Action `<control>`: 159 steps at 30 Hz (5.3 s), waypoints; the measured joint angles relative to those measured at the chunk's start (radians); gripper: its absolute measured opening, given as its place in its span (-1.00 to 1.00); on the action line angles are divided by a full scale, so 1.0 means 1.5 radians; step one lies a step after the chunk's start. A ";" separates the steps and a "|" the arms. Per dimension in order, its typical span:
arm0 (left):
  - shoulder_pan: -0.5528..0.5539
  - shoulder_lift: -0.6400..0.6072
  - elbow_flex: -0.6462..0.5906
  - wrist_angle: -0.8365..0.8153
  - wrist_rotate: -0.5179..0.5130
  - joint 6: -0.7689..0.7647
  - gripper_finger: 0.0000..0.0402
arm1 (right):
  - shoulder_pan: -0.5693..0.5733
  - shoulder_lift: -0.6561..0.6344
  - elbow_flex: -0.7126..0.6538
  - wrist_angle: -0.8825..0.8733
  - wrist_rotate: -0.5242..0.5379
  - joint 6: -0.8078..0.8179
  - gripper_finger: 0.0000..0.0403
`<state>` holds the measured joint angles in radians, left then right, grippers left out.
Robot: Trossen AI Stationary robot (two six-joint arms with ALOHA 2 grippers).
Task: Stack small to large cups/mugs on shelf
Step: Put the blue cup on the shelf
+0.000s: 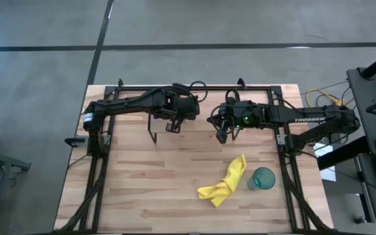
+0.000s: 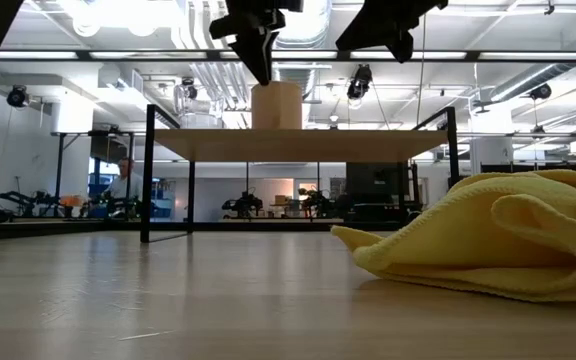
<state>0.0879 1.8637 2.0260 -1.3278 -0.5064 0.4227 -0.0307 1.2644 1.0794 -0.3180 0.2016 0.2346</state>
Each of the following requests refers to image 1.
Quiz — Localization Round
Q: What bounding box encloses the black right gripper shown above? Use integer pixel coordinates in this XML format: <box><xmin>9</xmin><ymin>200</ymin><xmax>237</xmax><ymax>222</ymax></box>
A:
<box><xmin>215</xmin><ymin>99</ymin><xmax>264</xmax><ymax>145</ymax></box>

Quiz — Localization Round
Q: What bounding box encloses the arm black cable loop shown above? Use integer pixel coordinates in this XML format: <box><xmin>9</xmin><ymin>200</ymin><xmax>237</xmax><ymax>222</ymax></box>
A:
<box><xmin>206</xmin><ymin>88</ymin><xmax>242</xmax><ymax>135</ymax></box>
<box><xmin>189</xmin><ymin>80</ymin><xmax>209</xmax><ymax>103</ymax></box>

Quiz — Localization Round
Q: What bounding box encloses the dark grey desk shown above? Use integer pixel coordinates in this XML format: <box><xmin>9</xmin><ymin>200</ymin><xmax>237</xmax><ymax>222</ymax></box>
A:
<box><xmin>346</xmin><ymin>67</ymin><xmax>376</xmax><ymax>235</ymax></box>

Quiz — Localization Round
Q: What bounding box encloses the yellow cloth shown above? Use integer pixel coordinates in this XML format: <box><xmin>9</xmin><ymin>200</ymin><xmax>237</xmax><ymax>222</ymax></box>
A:
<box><xmin>196</xmin><ymin>153</ymin><xmax>247</xmax><ymax>208</ymax></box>

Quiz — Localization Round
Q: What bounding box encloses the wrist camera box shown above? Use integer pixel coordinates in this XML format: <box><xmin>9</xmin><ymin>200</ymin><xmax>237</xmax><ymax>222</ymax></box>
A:
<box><xmin>177</xmin><ymin>97</ymin><xmax>200</xmax><ymax>115</ymax></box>
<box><xmin>240</xmin><ymin>109</ymin><xmax>258</xmax><ymax>127</ymax></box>

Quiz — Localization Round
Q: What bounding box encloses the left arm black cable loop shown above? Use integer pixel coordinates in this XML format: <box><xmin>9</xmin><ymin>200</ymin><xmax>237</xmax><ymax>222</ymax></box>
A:
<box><xmin>189</xmin><ymin>80</ymin><xmax>209</xmax><ymax>103</ymax></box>

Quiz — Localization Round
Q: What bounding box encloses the black metal table frame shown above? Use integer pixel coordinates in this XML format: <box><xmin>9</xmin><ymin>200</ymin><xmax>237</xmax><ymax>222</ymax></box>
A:
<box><xmin>59</xmin><ymin>78</ymin><xmax>334</xmax><ymax>234</ymax></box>

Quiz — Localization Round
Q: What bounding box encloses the black bracket mount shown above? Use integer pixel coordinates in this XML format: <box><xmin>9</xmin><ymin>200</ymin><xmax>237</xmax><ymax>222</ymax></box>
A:
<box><xmin>64</xmin><ymin>136</ymin><xmax>87</xmax><ymax>148</ymax></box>

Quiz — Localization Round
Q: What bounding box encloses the yellow cable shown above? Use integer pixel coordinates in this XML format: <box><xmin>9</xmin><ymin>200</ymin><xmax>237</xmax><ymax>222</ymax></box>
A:
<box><xmin>305</xmin><ymin>88</ymin><xmax>343</xmax><ymax>109</ymax></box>

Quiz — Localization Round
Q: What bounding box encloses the green translucent cup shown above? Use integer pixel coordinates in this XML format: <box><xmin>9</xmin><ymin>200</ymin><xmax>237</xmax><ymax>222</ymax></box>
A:
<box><xmin>246</xmin><ymin>166</ymin><xmax>277</xmax><ymax>192</ymax></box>

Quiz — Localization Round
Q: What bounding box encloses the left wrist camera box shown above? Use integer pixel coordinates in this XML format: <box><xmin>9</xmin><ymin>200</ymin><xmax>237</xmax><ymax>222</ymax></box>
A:
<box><xmin>177</xmin><ymin>97</ymin><xmax>200</xmax><ymax>115</ymax></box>

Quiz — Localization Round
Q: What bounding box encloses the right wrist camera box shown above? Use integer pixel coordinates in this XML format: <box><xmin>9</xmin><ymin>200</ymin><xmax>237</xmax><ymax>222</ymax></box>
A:
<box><xmin>240</xmin><ymin>109</ymin><xmax>258</xmax><ymax>127</ymax></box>

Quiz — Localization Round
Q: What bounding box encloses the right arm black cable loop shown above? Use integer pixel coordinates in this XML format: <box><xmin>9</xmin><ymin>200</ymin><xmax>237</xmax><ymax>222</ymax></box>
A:
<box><xmin>206</xmin><ymin>88</ymin><xmax>242</xmax><ymax>135</ymax></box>

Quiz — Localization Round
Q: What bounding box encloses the white paper sheet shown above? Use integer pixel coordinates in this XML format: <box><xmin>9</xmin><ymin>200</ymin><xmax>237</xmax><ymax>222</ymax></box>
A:
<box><xmin>313</xmin><ymin>142</ymin><xmax>338</xmax><ymax>183</ymax></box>

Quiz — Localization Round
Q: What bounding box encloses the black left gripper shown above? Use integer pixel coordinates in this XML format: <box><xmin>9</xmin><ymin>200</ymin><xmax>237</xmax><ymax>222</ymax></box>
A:
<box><xmin>153</xmin><ymin>85</ymin><xmax>201</xmax><ymax>134</ymax></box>

